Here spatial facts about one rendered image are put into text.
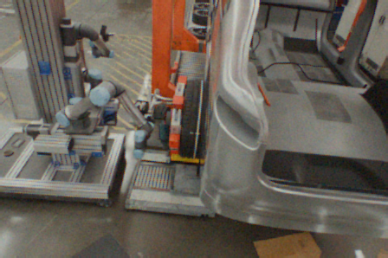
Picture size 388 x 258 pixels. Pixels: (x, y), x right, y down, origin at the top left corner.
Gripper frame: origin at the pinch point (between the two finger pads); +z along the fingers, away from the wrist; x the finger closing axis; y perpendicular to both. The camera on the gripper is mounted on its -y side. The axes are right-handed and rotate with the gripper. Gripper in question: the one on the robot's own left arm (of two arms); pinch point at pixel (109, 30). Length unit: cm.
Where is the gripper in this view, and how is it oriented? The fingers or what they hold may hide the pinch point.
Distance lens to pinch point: 317.2
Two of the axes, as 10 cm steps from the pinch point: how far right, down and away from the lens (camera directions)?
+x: 9.4, 3.2, -0.6
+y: -2.2, 7.6, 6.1
